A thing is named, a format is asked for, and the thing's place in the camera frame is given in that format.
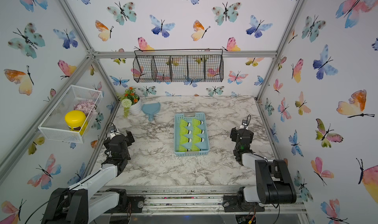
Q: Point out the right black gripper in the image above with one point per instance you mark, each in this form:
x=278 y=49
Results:
x=234 y=133

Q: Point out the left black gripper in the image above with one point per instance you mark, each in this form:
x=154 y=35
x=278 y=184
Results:
x=107 y=143

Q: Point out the yellow shuttlecock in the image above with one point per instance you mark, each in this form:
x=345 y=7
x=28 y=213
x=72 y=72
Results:
x=196 y=122
x=195 y=148
x=197 y=139
x=184 y=131
x=197 y=130
x=183 y=149
x=184 y=123
x=184 y=140

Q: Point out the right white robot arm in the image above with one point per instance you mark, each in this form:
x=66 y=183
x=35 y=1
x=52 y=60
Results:
x=273 y=181

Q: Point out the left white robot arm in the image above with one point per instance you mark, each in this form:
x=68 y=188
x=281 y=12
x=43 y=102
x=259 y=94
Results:
x=82 y=203

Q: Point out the light blue perforated storage box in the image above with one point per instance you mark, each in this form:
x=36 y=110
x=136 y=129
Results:
x=204 y=146

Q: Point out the white pot with artificial plant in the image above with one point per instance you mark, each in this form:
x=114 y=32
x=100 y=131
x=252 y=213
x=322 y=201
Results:
x=130 y=101

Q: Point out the pink flower bundle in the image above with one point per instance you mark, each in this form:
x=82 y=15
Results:
x=88 y=107

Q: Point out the light blue plastic scoop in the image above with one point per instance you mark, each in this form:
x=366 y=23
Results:
x=150 y=110

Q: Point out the yellow lidded jar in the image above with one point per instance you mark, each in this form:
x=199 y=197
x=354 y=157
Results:
x=76 y=121

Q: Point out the white wire wall basket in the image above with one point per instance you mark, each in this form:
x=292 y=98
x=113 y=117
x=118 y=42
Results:
x=54 y=127

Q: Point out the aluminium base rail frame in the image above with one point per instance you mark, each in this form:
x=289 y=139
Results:
x=187 y=200

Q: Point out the black wire wall basket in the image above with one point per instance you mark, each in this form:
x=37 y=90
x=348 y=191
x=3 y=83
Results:
x=189 y=66

